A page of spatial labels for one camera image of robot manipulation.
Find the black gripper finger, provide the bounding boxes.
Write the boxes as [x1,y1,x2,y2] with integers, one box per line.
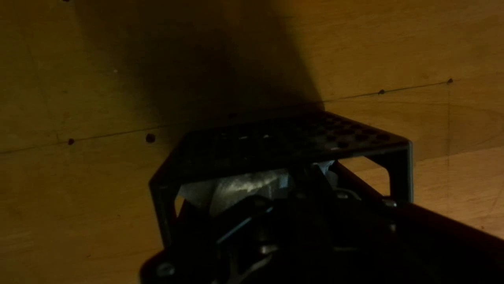
[293,166,334,202]

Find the black plastic crate box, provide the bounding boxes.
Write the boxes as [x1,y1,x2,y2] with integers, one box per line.
[150,112,414,248]

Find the light grey cloth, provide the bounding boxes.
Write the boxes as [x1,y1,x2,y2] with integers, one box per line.
[180,160,337,218]

